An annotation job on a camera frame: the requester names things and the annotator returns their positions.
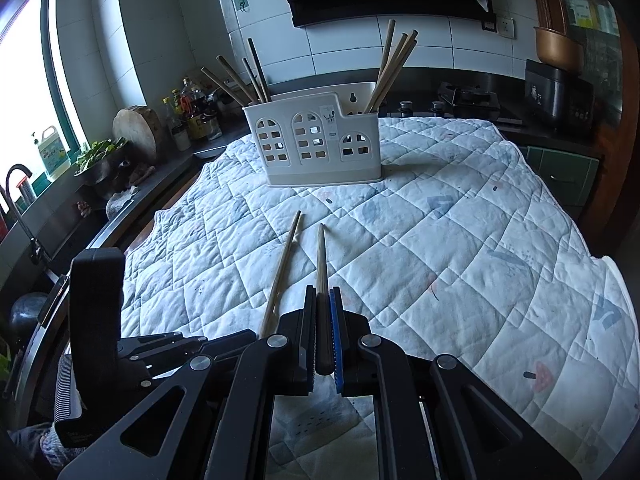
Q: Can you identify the wooden chopstick ten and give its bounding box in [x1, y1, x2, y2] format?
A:
[259, 210, 302, 338]

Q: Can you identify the wooden chopstick nine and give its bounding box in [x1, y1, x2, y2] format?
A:
[316, 223, 334, 376]

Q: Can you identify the wooden chopstick eight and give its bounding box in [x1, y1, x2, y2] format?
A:
[216, 55, 256, 104]

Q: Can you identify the wooden chopstick two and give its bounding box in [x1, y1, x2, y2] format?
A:
[242, 56, 266, 103]

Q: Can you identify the wooden chopstick three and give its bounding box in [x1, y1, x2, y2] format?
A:
[247, 37, 271, 103]

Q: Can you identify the wooden chopstick six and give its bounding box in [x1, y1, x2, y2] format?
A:
[363, 37, 418, 114]

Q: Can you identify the wooden chopstick seven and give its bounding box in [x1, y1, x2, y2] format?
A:
[364, 32, 408, 113]

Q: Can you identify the wooden chopstick four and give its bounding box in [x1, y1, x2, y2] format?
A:
[369, 29, 419, 113]

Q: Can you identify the wooden chopstick one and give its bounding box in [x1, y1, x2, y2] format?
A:
[376, 18, 396, 81]

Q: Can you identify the gloved left hand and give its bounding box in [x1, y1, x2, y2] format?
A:
[8, 353, 84, 470]

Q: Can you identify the black sink faucet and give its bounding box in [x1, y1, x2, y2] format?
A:
[1, 164, 51, 266]

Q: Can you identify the white quilted cloth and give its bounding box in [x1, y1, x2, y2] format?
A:
[122, 117, 639, 479]

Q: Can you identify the metal bowl of greens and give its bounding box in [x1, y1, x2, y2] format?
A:
[74, 138, 128, 185]

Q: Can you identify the dish soap bottle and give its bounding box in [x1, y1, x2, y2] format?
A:
[34, 126, 70, 181]

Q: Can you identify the round wooden cutting board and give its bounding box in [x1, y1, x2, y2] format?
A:
[112, 105, 166, 164]

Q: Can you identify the sauce bottles cluster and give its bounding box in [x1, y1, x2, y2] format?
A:
[163, 76, 222, 151]

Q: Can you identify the wooden glass cabinet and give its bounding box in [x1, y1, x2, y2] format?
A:
[535, 0, 639, 252]

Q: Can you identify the white plastic utensil holder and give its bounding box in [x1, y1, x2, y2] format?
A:
[243, 82, 382, 188]

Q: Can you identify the gas stove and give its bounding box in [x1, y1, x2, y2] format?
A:
[378, 82, 523, 126]

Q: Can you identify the black rice cooker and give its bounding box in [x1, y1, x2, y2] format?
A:
[525, 60, 594, 126]

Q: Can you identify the copper coloured pot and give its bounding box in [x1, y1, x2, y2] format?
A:
[535, 26, 584, 73]

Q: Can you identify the wall power socket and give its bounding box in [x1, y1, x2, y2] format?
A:
[497, 16, 515, 40]

